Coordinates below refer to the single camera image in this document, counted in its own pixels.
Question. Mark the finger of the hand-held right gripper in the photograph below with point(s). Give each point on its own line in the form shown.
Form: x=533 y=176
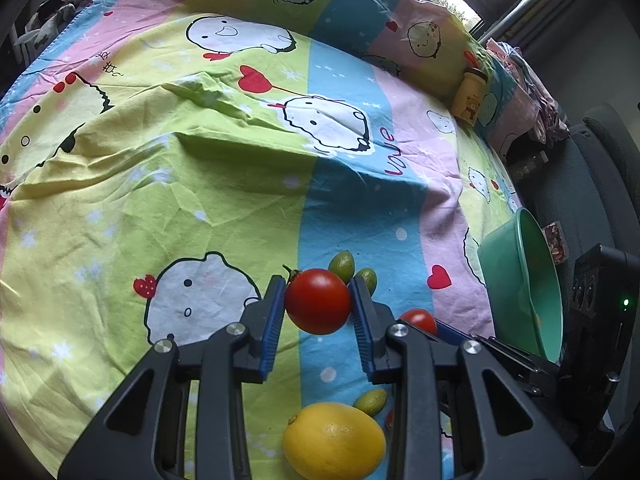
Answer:
x=515 y=362

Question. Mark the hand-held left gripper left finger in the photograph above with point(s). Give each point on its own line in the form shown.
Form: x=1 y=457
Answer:
x=272 y=327

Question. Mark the clear box of nuts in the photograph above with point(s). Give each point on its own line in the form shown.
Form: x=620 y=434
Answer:
x=555 y=242

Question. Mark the printed cartoon blanket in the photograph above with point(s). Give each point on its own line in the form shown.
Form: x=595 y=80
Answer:
x=200 y=160

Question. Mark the yellow lemon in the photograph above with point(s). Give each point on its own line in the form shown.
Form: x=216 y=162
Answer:
x=334 y=442

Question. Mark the dark glass bottle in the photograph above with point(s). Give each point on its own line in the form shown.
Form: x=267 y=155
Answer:
x=531 y=165

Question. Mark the pink floral clothes pile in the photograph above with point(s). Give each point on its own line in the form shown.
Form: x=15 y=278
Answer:
x=525 y=85

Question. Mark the green plastic bowl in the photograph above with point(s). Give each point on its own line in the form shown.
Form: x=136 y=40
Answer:
x=515 y=280

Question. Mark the white patterned cloth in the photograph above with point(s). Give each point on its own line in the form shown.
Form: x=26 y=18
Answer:
x=45 y=27

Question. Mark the yellow bear-print bottle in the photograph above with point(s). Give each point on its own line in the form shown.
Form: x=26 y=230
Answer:
x=470 y=97

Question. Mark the grey sofa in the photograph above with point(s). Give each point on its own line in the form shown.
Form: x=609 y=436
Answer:
x=590 y=190

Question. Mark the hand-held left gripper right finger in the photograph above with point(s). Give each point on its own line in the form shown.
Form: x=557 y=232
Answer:
x=361 y=332

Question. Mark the green olive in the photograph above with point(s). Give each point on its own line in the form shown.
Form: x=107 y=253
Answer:
x=371 y=402
x=341 y=265
x=366 y=280

